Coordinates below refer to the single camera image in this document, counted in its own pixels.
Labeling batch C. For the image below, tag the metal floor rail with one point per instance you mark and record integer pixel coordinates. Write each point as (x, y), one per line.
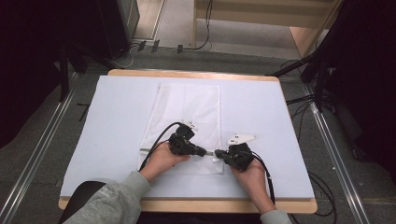
(34, 155)
(336, 161)

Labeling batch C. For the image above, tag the white mesh laundry bag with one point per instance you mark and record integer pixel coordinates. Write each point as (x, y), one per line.
(186, 105)

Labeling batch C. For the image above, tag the light blue table mat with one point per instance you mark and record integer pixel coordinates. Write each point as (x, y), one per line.
(118, 124)

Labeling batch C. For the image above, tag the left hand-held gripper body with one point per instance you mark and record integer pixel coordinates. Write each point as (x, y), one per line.
(182, 141)

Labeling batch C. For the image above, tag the black cabinet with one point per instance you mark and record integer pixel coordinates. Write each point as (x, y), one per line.
(121, 25)

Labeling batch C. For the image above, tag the person's right hand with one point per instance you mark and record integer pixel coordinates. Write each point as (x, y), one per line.
(252, 179)

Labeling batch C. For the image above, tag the dark curtain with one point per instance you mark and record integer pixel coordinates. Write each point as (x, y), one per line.
(370, 77)
(28, 68)

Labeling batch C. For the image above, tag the person's left hand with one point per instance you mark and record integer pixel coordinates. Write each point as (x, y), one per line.
(162, 161)

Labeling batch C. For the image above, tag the black metal stand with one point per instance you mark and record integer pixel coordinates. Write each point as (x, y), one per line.
(319, 84)
(64, 74)

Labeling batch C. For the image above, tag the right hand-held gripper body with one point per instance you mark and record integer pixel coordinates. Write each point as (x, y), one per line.
(239, 155)

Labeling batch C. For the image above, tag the light wooden furniture frame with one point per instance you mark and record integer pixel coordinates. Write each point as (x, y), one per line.
(249, 12)

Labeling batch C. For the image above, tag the wooden table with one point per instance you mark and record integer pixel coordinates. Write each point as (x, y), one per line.
(199, 206)

